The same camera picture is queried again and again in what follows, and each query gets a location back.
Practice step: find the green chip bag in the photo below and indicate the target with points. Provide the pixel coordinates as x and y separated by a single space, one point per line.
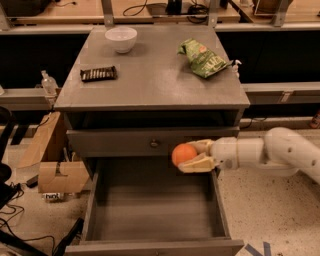
203 61

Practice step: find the open grey middle drawer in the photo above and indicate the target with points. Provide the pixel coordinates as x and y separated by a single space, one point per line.
144 206

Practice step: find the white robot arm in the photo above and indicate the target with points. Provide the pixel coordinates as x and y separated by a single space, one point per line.
280 152

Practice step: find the clear plastic bottle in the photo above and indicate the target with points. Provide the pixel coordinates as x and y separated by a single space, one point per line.
48 83

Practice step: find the brown cardboard box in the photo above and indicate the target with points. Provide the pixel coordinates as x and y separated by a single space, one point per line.
48 149

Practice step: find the grey wooden drawer cabinet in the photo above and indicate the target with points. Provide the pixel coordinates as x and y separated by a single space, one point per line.
155 87

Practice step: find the wooden workbench in background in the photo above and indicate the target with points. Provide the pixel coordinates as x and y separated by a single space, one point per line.
126 11

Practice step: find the closed grey top drawer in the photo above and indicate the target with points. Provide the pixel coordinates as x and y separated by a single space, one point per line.
132 142

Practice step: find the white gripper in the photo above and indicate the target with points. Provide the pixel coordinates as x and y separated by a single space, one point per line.
224 151

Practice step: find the white ceramic bowl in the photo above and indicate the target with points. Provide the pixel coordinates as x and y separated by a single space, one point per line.
121 39

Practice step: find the orange fruit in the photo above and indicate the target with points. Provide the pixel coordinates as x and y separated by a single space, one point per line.
183 153

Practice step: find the white pump dispenser bottle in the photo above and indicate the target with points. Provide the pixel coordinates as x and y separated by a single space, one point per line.
235 67

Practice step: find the dark chocolate bar wrapper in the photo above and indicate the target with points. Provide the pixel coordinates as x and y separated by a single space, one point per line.
98 74

